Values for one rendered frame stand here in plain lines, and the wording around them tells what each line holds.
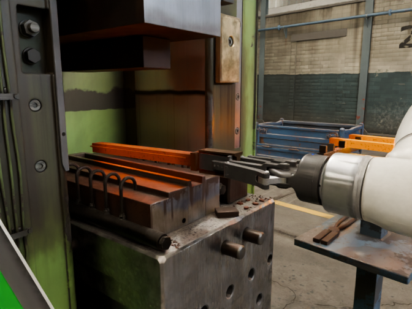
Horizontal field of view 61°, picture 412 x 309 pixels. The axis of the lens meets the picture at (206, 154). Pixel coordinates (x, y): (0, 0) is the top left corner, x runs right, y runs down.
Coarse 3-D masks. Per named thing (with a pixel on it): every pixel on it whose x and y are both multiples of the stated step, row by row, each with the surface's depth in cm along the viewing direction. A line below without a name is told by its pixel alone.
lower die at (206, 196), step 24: (72, 168) 81; (96, 168) 81; (120, 168) 78; (168, 168) 77; (72, 192) 74; (96, 192) 68; (144, 192) 66; (168, 192) 63; (192, 192) 68; (216, 192) 74; (144, 216) 61; (168, 216) 63; (192, 216) 69
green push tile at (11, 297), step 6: (0, 270) 28; (0, 276) 28; (0, 282) 27; (6, 282) 28; (0, 288) 27; (6, 288) 28; (0, 294) 27; (6, 294) 27; (12, 294) 28; (0, 300) 27; (6, 300) 27; (12, 300) 28; (18, 300) 28; (0, 306) 26; (6, 306) 27; (12, 306) 27; (18, 306) 28
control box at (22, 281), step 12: (0, 228) 30; (0, 240) 30; (12, 240) 31; (0, 252) 29; (12, 252) 30; (0, 264) 29; (12, 264) 30; (24, 264) 31; (12, 276) 29; (24, 276) 30; (12, 288) 29; (24, 288) 30; (36, 288) 31; (24, 300) 29; (36, 300) 30; (48, 300) 31
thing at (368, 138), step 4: (352, 136) 117; (360, 136) 115; (364, 136) 114; (368, 136) 113; (372, 136) 113; (376, 136) 113; (368, 140) 113; (372, 140) 112; (376, 140) 111; (380, 140) 110; (384, 140) 109; (388, 140) 109; (392, 140) 108
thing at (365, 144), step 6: (330, 138) 109; (336, 138) 109; (342, 138) 109; (336, 144) 108; (348, 144) 106; (354, 144) 104; (360, 144) 103; (366, 144) 102; (372, 144) 101; (378, 144) 99; (384, 144) 98; (390, 144) 98; (378, 150) 100; (384, 150) 98; (390, 150) 97
